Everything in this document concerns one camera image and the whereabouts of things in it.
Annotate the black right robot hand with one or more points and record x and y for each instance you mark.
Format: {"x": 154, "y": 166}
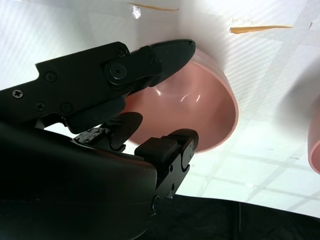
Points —
{"x": 62, "y": 175}

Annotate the pink plastic bowl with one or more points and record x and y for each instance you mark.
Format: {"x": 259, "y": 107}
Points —
{"x": 315, "y": 150}
{"x": 200, "y": 105}

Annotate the black backdrop cloth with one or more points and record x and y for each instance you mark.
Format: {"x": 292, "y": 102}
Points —
{"x": 250, "y": 220}

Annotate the orange tape strip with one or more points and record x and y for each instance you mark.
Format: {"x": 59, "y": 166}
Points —
{"x": 260, "y": 28}

